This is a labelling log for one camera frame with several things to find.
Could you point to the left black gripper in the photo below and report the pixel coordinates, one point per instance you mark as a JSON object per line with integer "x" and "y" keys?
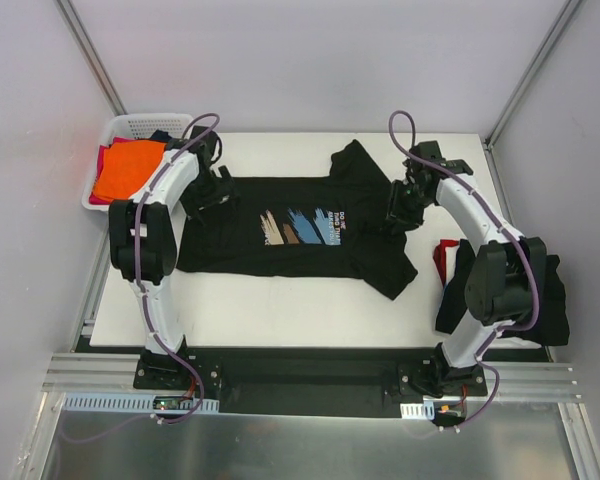
{"x": 212, "y": 192}

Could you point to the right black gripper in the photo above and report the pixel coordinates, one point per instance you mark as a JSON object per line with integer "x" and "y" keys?
{"x": 402, "y": 209}

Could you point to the black t shirt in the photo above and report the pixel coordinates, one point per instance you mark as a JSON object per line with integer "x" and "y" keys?
{"x": 552, "y": 327}
{"x": 332, "y": 226}

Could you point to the white plastic laundry basket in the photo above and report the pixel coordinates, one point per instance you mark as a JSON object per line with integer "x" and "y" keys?
{"x": 133, "y": 127}

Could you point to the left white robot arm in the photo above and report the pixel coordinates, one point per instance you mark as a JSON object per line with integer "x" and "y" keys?
{"x": 144, "y": 250}

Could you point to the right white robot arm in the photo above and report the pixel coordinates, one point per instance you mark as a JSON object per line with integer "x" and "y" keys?
{"x": 504, "y": 286}

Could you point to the navy t shirt in basket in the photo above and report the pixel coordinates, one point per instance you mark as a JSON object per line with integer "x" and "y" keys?
{"x": 160, "y": 136}

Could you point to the orange t shirt in basket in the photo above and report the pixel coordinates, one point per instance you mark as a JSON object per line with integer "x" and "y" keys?
{"x": 131, "y": 164}

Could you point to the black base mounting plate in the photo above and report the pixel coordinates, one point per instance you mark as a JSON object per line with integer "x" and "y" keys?
{"x": 333, "y": 382}

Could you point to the left aluminium corner post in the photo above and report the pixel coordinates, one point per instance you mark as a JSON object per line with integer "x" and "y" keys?
{"x": 78, "y": 31}

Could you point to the aluminium corner post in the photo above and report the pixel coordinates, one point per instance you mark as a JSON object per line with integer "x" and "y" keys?
{"x": 548, "y": 45}
{"x": 78, "y": 31}

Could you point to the right white cable duct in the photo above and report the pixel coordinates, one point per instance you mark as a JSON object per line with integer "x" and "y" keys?
{"x": 424, "y": 410}

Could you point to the white cable duct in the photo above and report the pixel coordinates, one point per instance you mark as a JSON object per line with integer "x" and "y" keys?
{"x": 127, "y": 403}
{"x": 424, "y": 410}

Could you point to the left white cable duct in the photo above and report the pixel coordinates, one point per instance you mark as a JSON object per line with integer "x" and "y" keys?
{"x": 127, "y": 403}

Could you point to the right aluminium corner post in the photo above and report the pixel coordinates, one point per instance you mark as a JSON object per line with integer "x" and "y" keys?
{"x": 548, "y": 45}

